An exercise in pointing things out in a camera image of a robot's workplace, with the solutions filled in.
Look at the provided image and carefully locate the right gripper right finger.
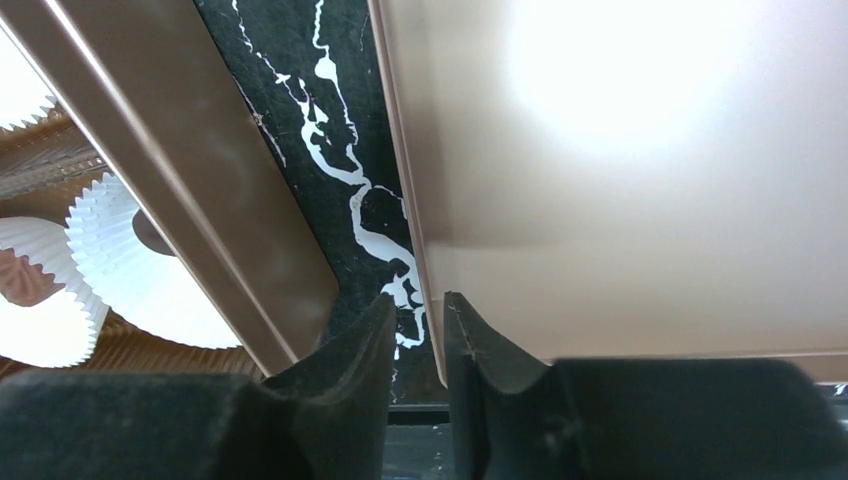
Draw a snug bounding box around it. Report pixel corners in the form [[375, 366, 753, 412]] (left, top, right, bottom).
[[443, 292, 847, 479]]

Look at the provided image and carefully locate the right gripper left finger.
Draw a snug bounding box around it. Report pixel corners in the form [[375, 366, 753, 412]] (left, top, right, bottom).
[[1, 295, 395, 479]]

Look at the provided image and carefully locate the rose gold box lid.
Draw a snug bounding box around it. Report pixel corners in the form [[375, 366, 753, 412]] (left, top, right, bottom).
[[369, 1, 847, 383]]

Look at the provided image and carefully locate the dark brown chocolate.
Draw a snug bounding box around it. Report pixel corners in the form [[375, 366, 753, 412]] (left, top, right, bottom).
[[132, 209, 175, 257]]

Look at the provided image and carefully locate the brown chocolate box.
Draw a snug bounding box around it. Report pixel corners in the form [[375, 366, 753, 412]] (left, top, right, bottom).
[[1, 1, 338, 376]]

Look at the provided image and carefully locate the white paper cup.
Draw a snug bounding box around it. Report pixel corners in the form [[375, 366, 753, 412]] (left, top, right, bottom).
[[1, 217, 109, 368], [1, 31, 57, 131], [65, 173, 241, 349]]

